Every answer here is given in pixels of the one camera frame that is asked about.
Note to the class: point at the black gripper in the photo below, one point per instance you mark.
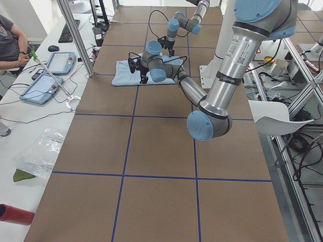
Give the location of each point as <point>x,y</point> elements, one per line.
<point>144,70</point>
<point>170,45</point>

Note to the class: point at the light blue button-up shirt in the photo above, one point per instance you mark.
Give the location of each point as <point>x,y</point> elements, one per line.
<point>124,77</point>

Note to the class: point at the idle robot arm base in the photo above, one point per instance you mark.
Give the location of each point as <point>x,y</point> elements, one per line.
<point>314,52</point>

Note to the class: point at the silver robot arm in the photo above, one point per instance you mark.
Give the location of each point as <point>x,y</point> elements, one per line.
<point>179,20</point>
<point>251,23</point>

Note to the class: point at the far blue teach pendant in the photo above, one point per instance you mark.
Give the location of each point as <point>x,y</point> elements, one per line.
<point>61,63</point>

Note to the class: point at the blue teach pendant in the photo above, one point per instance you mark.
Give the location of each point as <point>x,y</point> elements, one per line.
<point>42,89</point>
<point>61,63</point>

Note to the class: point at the black keyboard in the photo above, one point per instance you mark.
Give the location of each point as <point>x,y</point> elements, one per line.
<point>66,36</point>

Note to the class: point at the black computer mouse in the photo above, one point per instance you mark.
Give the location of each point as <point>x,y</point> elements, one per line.
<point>53,48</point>

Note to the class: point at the near blue teach pendant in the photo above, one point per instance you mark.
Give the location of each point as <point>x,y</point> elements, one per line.
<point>42,89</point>

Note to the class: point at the white plastic chair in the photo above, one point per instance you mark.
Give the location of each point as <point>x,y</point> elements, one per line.
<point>272,118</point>

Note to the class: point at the seated person grey shirt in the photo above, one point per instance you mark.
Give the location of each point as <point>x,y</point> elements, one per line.
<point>14,46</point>

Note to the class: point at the clear plastic bag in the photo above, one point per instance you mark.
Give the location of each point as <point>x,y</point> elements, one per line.
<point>40,157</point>

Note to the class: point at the green cloth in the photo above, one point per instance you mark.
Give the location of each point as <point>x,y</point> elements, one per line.
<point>20,175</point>

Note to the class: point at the red cylindrical bottle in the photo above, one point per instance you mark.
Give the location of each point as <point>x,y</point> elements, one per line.
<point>16,215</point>

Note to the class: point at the aluminium frame post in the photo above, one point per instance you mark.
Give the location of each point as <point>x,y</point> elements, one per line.
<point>70,21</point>

